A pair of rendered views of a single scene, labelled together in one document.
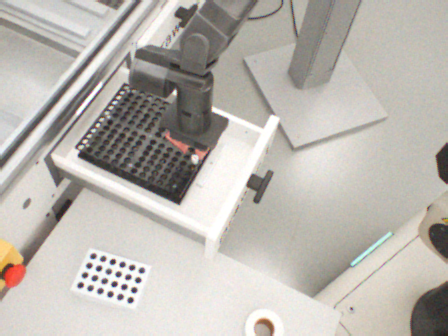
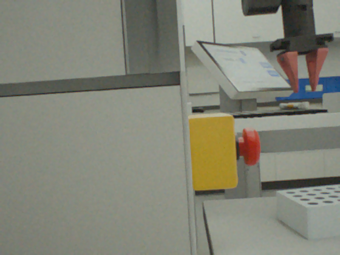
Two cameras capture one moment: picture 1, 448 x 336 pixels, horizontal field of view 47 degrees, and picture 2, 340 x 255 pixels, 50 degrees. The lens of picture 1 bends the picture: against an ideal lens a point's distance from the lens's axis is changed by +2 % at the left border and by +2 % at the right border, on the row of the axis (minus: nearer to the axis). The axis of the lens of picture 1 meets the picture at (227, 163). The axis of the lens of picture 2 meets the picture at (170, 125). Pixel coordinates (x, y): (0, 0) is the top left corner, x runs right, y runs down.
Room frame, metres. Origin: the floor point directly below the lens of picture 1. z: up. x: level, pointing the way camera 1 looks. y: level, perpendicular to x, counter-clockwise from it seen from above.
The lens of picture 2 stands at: (-0.13, 0.49, 0.92)
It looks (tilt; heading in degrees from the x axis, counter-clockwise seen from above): 3 degrees down; 345
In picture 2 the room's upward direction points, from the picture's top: 4 degrees counter-clockwise
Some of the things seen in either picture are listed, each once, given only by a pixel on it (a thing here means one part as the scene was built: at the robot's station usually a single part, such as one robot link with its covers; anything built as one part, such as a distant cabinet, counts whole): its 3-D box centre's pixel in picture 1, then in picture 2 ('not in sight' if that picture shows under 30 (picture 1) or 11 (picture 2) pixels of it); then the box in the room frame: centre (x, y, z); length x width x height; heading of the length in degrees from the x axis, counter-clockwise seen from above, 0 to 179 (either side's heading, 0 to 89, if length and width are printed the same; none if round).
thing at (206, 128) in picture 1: (194, 114); (299, 29); (0.48, 0.07, 1.05); 0.10 x 0.07 x 0.07; 73
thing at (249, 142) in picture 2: (12, 274); (244, 146); (0.22, 0.32, 0.88); 0.04 x 0.03 x 0.04; 163
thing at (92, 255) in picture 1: (112, 280); (336, 208); (0.26, 0.18, 0.78); 0.12 x 0.08 x 0.04; 82
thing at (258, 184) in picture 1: (257, 183); not in sight; (0.45, -0.06, 0.91); 0.07 x 0.04 x 0.01; 163
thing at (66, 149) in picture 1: (147, 144); (248, 131); (0.52, 0.16, 0.86); 0.40 x 0.26 x 0.06; 73
